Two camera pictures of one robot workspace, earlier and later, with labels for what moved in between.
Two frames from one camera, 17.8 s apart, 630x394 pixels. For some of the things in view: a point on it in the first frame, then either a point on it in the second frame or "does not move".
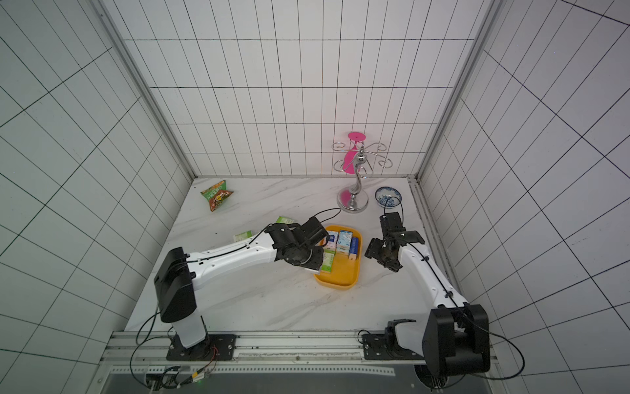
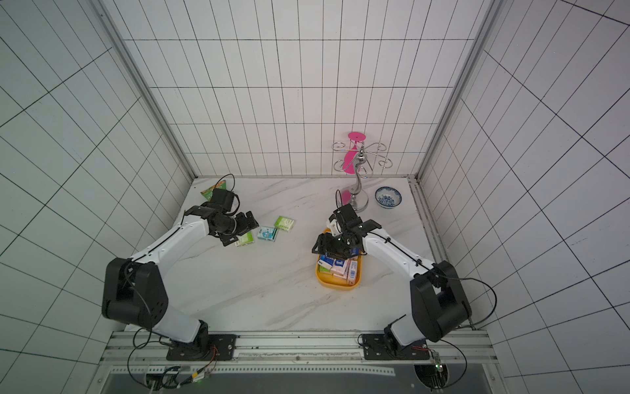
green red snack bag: [216, 194] does not move
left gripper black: [316, 263] to [244, 227]
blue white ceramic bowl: [385, 192] does not move
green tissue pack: [243, 235] does not move
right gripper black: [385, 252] to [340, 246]
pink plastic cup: [349, 161] does not move
